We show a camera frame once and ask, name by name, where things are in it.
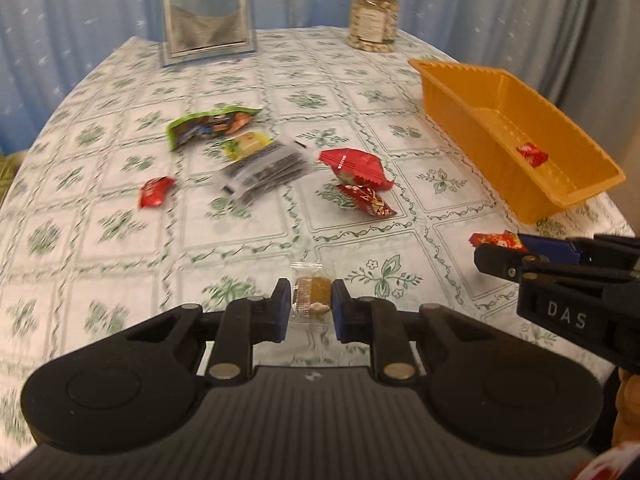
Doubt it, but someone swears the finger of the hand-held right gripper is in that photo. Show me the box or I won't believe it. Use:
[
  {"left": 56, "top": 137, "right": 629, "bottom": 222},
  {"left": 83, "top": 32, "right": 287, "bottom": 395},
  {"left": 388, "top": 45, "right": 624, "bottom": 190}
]
[
  {"left": 518, "top": 233, "right": 640, "bottom": 272},
  {"left": 473, "top": 243, "right": 552, "bottom": 282}
]

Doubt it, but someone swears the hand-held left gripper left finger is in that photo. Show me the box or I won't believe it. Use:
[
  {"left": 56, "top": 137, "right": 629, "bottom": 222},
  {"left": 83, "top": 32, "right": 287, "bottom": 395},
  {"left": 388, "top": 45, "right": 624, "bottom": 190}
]
[{"left": 121, "top": 278, "right": 293, "bottom": 387}]

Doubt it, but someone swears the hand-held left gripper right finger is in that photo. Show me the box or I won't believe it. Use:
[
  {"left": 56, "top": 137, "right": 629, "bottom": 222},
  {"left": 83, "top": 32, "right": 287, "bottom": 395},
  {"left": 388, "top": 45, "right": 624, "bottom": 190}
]
[{"left": 331, "top": 279, "right": 502, "bottom": 384}]

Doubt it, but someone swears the red gold snack packet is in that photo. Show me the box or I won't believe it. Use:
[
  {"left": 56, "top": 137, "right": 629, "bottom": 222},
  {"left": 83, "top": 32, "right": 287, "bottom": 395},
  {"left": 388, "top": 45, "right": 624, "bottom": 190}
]
[{"left": 469, "top": 231, "right": 529, "bottom": 253}]

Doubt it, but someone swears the clear brown snack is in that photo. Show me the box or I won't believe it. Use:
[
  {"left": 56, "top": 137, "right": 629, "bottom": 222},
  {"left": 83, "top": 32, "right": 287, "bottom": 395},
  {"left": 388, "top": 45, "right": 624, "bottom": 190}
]
[{"left": 290, "top": 260, "right": 332, "bottom": 317}]

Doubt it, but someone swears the small red candy packet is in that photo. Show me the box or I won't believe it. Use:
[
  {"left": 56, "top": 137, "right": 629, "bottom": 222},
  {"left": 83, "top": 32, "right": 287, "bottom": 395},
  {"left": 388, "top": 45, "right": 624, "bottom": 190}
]
[{"left": 516, "top": 142, "right": 550, "bottom": 169}]

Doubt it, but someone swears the red patterned snack packet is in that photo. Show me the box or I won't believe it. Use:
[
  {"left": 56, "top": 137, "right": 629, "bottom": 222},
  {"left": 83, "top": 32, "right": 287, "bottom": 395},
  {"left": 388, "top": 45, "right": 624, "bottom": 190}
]
[{"left": 335, "top": 183, "right": 399, "bottom": 218}]

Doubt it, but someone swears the black clear snack packet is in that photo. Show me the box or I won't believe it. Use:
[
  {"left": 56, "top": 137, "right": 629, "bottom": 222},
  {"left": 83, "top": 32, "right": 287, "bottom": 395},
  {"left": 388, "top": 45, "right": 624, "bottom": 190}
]
[{"left": 214, "top": 140, "right": 314, "bottom": 205}]

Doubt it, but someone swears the red white-print snack packet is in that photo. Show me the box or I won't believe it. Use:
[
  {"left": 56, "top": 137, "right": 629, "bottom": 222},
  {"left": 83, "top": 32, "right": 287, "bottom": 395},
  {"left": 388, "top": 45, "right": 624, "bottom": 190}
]
[{"left": 318, "top": 148, "right": 396, "bottom": 191}]

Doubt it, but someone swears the orange plastic tray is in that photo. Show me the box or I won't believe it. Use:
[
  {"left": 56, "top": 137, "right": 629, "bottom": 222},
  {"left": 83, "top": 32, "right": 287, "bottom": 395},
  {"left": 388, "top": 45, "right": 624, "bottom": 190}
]
[{"left": 407, "top": 57, "right": 627, "bottom": 225}]

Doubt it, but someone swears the brown object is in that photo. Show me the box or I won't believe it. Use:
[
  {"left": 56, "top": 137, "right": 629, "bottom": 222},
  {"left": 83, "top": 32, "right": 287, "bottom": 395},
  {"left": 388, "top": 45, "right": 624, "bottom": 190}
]
[{"left": 611, "top": 366, "right": 640, "bottom": 447}]

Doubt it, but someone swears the white green floral tablecloth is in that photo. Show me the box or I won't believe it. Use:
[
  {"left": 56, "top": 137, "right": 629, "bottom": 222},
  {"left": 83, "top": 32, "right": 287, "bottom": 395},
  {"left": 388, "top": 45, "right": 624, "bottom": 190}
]
[{"left": 0, "top": 26, "right": 637, "bottom": 461}]

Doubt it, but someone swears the red and white cloth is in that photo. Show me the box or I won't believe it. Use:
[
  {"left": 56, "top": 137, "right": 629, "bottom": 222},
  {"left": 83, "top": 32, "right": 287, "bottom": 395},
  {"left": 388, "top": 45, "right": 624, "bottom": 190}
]
[{"left": 572, "top": 446, "right": 640, "bottom": 480}]

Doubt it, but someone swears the yellow snack packet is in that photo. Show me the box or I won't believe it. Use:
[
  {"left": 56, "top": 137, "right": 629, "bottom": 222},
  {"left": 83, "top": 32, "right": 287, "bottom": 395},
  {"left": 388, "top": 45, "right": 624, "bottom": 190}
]
[{"left": 220, "top": 131, "right": 275, "bottom": 162}]

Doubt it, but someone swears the small red snack packet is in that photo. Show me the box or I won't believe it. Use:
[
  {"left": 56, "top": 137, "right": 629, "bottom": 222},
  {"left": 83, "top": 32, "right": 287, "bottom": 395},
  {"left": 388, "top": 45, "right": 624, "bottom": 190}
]
[{"left": 139, "top": 176, "right": 177, "bottom": 209}]

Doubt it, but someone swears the green snack packet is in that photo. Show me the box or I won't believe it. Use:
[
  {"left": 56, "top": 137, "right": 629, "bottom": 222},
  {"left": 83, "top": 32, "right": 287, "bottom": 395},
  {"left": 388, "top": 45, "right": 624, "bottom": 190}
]
[{"left": 166, "top": 104, "right": 265, "bottom": 152}]

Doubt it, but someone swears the grey-blue frilled curtain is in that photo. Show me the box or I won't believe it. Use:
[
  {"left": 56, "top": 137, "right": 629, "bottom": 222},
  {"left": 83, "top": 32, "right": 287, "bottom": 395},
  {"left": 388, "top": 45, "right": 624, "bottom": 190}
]
[{"left": 594, "top": 0, "right": 640, "bottom": 163}]

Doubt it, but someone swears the clear jar with gold lid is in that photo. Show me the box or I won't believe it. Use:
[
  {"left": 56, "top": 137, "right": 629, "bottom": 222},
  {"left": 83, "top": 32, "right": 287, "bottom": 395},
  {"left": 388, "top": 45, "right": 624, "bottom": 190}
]
[{"left": 347, "top": 0, "right": 401, "bottom": 54}]

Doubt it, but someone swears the blue starry curtain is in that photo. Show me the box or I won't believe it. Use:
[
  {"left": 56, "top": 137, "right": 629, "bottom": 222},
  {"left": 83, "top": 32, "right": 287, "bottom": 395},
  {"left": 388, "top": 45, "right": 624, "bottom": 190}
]
[{"left": 0, "top": 0, "right": 603, "bottom": 157}]

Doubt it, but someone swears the silver picture frame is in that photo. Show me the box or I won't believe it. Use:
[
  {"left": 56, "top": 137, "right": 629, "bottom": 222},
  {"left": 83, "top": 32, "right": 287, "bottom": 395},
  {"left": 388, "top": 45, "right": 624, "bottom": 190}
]
[{"left": 159, "top": 0, "right": 257, "bottom": 67}]

